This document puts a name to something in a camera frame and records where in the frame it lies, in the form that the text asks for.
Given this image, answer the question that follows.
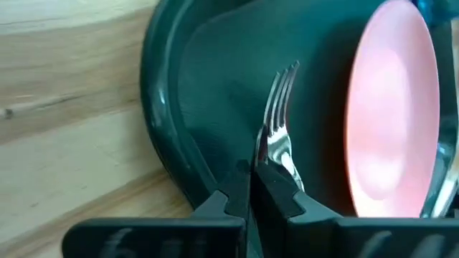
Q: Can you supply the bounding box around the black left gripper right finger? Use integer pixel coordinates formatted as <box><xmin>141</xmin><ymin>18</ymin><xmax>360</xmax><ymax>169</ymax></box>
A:
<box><xmin>250</xmin><ymin>161</ymin><xmax>459</xmax><ymax>258</ymax></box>

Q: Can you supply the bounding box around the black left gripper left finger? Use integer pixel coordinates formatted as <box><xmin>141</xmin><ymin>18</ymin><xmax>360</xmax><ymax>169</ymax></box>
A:
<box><xmin>61</xmin><ymin>160</ymin><xmax>252</xmax><ymax>258</ymax></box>

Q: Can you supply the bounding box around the metal fork with red handle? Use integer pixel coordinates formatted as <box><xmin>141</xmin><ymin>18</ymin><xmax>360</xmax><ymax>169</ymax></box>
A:
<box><xmin>253</xmin><ymin>59</ymin><xmax>306</xmax><ymax>193</ymax></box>

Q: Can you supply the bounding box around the pink round plate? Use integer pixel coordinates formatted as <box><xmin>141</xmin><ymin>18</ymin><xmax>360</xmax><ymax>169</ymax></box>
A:
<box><xmin>344</xmin><ymin>0</ymin><xmax>441</xmax><ymax>219</ymax></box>

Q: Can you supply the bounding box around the teal faceted plastic cup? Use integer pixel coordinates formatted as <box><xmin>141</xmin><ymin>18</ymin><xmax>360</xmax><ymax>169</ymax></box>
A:
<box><xmin>412</xmin><ymin>0</ymin><xmax>459</xmax><ymax>28</ymax></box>

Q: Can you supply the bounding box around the dark green serving tray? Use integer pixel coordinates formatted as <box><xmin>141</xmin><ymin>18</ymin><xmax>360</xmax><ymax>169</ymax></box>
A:
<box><xmin>139</xmin><ymin>0</ymin><xmax>459</xmax><ymax>219</ymax></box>

